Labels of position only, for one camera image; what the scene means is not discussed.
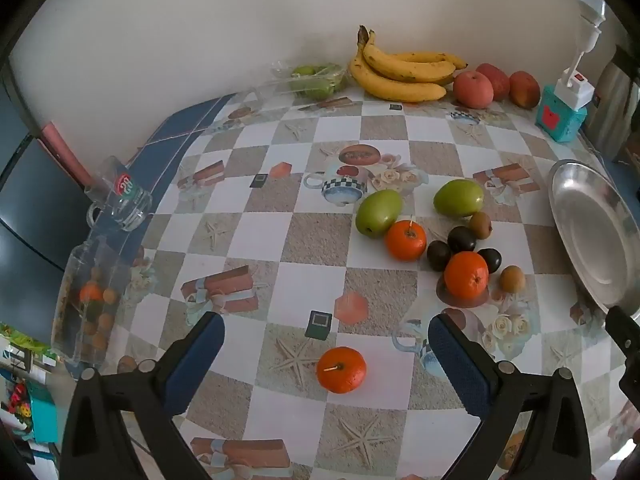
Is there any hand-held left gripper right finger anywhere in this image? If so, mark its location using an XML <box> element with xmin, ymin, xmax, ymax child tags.
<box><xmin>428</xmin><ymin>312</ymin><xmax>593</xmax><ymax>480</ymax></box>

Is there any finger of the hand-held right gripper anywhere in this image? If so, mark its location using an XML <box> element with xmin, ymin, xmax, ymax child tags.
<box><xmin>619</xmin><ymin>366</ymin><xmax>640</xmax><ymax>402</ymax></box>
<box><xmin>605</xmin><ymin>305</ymin><xmax>640</xmax><ymax>357</ymax></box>

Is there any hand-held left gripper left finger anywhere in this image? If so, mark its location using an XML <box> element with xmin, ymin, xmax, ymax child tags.
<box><xmin>60</xmin><ymin>311</ymin><xmax>226</xmax><ymax>480</ymax></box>

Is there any orange tangerine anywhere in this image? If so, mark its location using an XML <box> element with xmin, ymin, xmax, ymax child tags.
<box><xmin>316</xmin><ymin>346</ymin><xmax>367</xmax><ymax>394</ymax></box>
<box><xmin>443</xmin><ymin>251</ymin><xmax>489</xmax><ymax>299</ymax></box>
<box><xmin>384</xmin><ymin>220</ymin><xmax>428</xmax><ymax>261</ymax></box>

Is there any brown kiwi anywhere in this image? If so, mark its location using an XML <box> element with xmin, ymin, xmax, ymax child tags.
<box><xmin>500</xmin><ymin>265</ymin><xmax>526</xmax><ymax>292</ymax></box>
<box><xmin>468</xmin><ymin>211</ymin><xmax>493</xmax><ymax>239</ymax></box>

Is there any dark plum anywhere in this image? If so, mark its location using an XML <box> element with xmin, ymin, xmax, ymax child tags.
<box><xmin>447</xmin><ymin>226</ymin><xmax>477</xmax><ymax>254</ymax></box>
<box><xmin>477</xmin><ymin>248</ymin><xmax>502</xmax><ymax>274</ymax></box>
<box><xmin>426</xmin><ymin>240</ymin><xmax>453</xmax><ymax>272</ymax></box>

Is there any round steel plate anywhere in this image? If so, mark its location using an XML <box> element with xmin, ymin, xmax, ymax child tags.
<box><xmin>548</xmin><ymin>159</ymin><xmax>640</xmax><ymax>321</ymax></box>

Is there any green mango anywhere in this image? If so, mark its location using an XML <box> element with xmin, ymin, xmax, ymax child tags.
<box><xmin>433</xmin><ymin>179</ymin><xmax>485</xmax><ymax>219</ymax></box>
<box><xmin>355</xmin><ymin>189</ymin><xmax>404</xmax><ymax>239</ymax></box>

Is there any bag of green fruits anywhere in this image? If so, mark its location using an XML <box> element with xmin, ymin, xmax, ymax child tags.
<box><xmin>272</xmin><ymin>61</ymin><xmax>349</xmax><ymax>101</ymax></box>

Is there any clear glass jar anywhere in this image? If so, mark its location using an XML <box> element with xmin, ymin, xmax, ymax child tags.
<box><xmin>51</xmin><ymin>242</ymin><xmax>133</xmax><ymax>366</ymax></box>

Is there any printed checkered tablecloth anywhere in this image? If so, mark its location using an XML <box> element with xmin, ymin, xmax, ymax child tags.
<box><xmin>65</xmin><ymin>90</ymin><xmax>640</xmax><ymax>480</ymax></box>

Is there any glass mug with red label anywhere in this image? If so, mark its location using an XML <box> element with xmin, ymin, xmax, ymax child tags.
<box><xmin>85</xmin><ymin>156</ymin><xmax>153</xmax><ymax>232</ymax></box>

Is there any teal box with red label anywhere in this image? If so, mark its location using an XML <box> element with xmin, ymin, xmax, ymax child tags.
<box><xmin>535</xmin><ymin>84</ymin><xmax>588</xmax><ymax>143</ymax></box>

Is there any steel kettle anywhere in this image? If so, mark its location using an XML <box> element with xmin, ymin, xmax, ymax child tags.
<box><xmin>582</xmin><ymin>45</ymin><xmax>640</xmax><ymax>163</ymax></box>

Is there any blue checked cloth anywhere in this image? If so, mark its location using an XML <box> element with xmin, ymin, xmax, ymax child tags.
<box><xmin>120</xmin><ymin>92</ymin><xmax>241</xmax><ymax>198</ymax></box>

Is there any pink stick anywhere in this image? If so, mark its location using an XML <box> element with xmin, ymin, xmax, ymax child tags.
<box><xmin>41</xmin><ymin>122</ymin><xmax>93</xmax><ymax>188</ymax></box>

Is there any red yellow apple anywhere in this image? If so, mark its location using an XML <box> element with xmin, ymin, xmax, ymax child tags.
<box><xmin>509</xmin><ymin>71</ymin><xmax>542</xmax><ymax>109</ymax></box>

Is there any pink red apple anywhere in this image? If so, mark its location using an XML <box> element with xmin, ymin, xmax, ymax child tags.
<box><xmin>453</xmin><ymin>71</ymin><xmax>495</xmax><ymax>109</ymax></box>

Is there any dark red apple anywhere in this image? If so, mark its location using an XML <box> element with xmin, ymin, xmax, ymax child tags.
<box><xmin>475</xmin><ymin>63</ymin><xmax>511</xmax><ymax>102</ymax></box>

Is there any bunch of yellow bananas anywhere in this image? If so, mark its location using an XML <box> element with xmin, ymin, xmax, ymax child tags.
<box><xmin>348</xmin><ymin>25</ymin><xmax>469</xmax><ymax>104</ymax></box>

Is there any white power adapter with cable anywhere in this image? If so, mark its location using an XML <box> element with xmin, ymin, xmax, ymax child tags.
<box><xmin>554</xmin><ymin>0</ymin><xmax>608</xmax><ymax>110</ymax></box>

